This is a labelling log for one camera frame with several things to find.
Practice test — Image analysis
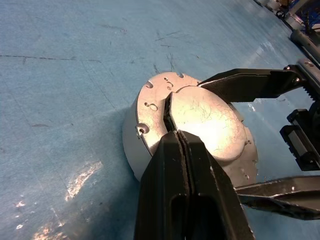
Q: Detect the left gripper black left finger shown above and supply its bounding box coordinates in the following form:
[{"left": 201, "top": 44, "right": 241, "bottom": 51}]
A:
[{"left": 134, "top": 131, "right": 195, "bottom": 240}]

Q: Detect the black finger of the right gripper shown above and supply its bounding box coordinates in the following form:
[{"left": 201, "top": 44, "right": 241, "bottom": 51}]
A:
[
  {"left": 234, "top": 174, "right": 320, "bottom": 221},
  {"left": 197, "top": 65, "right": 307, "bottom": 104}
]

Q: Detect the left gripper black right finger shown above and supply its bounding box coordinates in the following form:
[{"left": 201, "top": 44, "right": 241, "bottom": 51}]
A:
[{"left": 178, "top": 130, "right": 255, "bottom": 240}]

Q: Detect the round silver motor housing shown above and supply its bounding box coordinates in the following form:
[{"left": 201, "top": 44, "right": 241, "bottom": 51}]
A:
[{"left": 121, "top": 99, "right": 260, "bottom": 191}]

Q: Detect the grey metal tube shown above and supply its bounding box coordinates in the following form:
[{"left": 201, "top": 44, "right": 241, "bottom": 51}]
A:
[{"left": 289, "top": 29, "right": 320, "bottom": 58}]

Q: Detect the cluttered metal equipment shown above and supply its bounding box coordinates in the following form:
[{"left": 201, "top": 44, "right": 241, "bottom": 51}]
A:
[{"left": 254, "top": 0, "right": 320, "bottom": 32}]

